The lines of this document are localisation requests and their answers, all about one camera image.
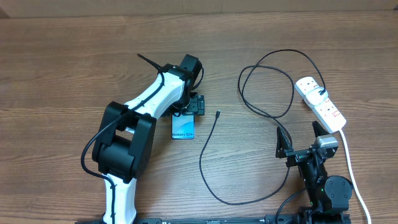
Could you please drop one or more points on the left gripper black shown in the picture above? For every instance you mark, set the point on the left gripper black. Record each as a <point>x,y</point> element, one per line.
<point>197,105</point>

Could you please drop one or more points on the white power strip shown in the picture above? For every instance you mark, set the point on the white power strip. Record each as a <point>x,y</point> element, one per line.
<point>327,112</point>

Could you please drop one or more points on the Samsung Galaxy smartphone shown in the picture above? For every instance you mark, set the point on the Samsung Galaxy smartphone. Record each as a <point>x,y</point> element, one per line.
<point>183,127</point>

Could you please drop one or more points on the white charger plug adapter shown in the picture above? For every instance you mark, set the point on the white charger plug adapter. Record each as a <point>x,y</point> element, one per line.
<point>315,97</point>

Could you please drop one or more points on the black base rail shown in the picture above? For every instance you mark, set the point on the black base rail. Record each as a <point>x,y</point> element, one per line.
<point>268,219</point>

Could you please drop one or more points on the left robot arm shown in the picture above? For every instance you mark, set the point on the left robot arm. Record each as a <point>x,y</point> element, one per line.
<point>123,144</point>

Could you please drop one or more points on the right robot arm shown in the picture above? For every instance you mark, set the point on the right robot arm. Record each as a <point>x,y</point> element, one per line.
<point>329,195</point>

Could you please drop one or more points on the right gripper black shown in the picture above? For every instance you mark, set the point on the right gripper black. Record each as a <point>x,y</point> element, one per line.
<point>283,150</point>

